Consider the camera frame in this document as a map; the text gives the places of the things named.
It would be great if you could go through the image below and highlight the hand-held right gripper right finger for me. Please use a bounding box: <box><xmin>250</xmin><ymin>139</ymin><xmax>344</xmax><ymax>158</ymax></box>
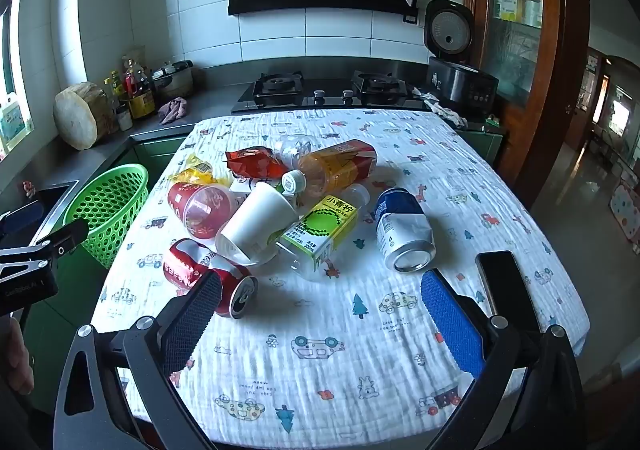
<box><xmin>420</xmin><ymin>269</ymin><xmax>588</xmax><ymax>450</ymax></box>

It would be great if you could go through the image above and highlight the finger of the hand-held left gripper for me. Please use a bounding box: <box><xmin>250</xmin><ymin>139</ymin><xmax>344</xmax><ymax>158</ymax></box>
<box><xmin>0</xmin><ymin>219</ymin><xmax>90</xmax><ymax>276</ymax></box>
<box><xmin>0</xmin><ymin>200</ymin><xmax>46</xmax><ymax>238</ymax></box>

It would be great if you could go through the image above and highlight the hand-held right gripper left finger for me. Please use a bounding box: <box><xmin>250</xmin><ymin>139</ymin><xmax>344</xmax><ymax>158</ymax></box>
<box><xmin>52</xmin><ymin>270</ymin><xmax>223</xmax><ymax>450</ymax></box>

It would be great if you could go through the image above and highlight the crushed red can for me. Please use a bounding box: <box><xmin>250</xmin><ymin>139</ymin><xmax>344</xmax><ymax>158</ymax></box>
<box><xmin>164</xmin><ymin>237</ymin><xmax>259</xmax><ymax>320</ymax></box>

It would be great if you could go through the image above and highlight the green plastic basket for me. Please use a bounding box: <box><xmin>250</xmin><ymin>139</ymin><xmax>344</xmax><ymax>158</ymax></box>
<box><xmin>64</xmin><ymin>164</ymin><xmax>150</xmax><ymax>270</ymax></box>

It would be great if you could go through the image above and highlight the red printed plastic cup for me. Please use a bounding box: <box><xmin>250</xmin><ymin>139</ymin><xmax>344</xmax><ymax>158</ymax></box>
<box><xmin>167</xmin><ymin>180</ymin><xmax>247</xmax><ymax>239</ymax></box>

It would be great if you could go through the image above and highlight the dented blue can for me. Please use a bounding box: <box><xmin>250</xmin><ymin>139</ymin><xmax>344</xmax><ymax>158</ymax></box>
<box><xmin>374</xmin><ymin>187</ymin><xmax>437</xmax><ymax>274</ymax></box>

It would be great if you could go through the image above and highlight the white paper cup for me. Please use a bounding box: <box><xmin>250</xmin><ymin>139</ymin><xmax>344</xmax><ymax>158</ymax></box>
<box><xmin>215</xmin><ymin>181</ymin><xmax>299</xmax><ymax>267</ymax></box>

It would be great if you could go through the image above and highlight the white milk carton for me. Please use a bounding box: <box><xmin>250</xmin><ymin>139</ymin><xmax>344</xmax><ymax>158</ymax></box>
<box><xmin>229</xmin><ymin>174</ymin><xmax>281</xmax><ymax>196</ymax></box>

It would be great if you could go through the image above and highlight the yellow snack wrapper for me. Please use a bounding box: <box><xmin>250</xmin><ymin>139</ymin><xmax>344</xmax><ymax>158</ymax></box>
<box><xmin>170</xmin><ymin>154</ymin><xmax>232</xmax><ymax>188</ymax></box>

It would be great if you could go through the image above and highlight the clear bottle green yellow label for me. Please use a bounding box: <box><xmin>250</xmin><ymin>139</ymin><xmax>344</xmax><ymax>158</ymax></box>
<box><xmin>276</xmin><ymin>194</ymin><xmax>361</xmax><ymax>282</ymax></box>

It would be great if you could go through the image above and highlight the red orange snack wrapper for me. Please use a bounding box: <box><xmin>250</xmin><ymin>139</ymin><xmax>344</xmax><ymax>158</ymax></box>
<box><xmin>224</xmin><ymin>146</ymin><xmax>283</xmax><ymax>179</ymax></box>

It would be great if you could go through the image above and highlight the orange drink bottle red label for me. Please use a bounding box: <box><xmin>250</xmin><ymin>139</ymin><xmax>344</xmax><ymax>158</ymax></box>
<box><xmin>281</xmin><ymin>139</ymin><xmax>379</xmax><ymax>203</ymax></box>

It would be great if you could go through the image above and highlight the clear plastic bottle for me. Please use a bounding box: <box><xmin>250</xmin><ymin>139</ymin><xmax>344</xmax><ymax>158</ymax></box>
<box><xmin>274</xmin><ymin>134</ymin><xmax>321</xmax><ymax>168</ymax></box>

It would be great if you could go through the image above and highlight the person's left hand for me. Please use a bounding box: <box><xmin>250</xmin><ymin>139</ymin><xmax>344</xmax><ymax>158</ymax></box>
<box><xmin>0</xmin><ymin>317</ymin><xmax>36</xmax><ymax>396</ymax></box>

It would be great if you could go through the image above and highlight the steel sink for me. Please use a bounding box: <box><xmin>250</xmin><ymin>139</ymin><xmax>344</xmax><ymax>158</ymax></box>
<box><xmin>20</xmin><ymin>180</ymin><xmax>81</xmax><ymax>231</ymax></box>

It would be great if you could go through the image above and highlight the black smartphone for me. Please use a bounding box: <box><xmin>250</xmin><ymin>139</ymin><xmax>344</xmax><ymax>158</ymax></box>
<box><xmin>475</xmin><ymin>250</ymin><xmax>540</xmax><ymax>328</ymax></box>

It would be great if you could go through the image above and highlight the printed white blanket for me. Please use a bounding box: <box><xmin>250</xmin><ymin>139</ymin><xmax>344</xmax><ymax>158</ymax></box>
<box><xmin>90</xmin><ymin>107</ymin><xmax>588</xmax><ymax>441</ymax></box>

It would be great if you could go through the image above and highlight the round wooden chopping block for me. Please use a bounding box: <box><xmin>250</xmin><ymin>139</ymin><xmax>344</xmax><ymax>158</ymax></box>
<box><xmin>53</xmin><ymin>81</ymin><xmax>118</xmax><ymax>151</ymax></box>

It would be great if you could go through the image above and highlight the window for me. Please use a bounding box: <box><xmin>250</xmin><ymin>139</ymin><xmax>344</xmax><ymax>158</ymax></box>
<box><xmin>0</xmin><ymin>0</ymin><xmax>37</xmax><ymax>161</ymax></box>

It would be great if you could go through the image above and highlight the row of condiment bottles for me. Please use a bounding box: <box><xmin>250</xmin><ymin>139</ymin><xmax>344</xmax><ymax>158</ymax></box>
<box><xmin>102</xmin><ymin>59</ymin><xmax>157</xmax><ymax>132</ymax></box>

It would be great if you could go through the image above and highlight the purple rag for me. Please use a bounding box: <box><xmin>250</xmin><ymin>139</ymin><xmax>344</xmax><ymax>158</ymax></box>
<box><xmin>159</xmin><ymin>97</ymin><xmax>189</xmax><ymax>126</ymax></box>

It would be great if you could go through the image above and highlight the steel pot with lid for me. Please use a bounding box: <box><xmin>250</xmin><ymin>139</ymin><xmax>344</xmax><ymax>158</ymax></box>
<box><xmin>152</xmin><ymin>60</ymin><xmax>195</xmax><ymax>98</ymax></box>

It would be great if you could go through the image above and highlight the printed play fence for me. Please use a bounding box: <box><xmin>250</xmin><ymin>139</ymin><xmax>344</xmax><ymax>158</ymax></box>
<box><xmin>609</xmin><ymin>180</ymin><xmax>640</xmax><ymax>243</ymax></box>

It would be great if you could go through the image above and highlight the white crumpled cloth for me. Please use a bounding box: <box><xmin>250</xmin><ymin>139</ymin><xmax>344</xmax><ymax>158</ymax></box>
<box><xmin>417</xmin><ymin>90</ymin><xmax>469</xmax><ymax>127</ymax></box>

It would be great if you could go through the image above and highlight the black gas stove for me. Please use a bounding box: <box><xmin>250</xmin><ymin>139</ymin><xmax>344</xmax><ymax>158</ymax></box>
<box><xmin>231</xmin><ymin>71</ymin><xmax>431</xmax><ymax>113</ymax></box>

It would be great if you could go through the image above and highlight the wooden glass door cabinet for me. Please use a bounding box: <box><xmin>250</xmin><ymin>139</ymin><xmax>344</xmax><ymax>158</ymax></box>
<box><xmin>462</xmin><ymin>0</ymin><xmax>592</xmax><ymax>211</ymax></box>

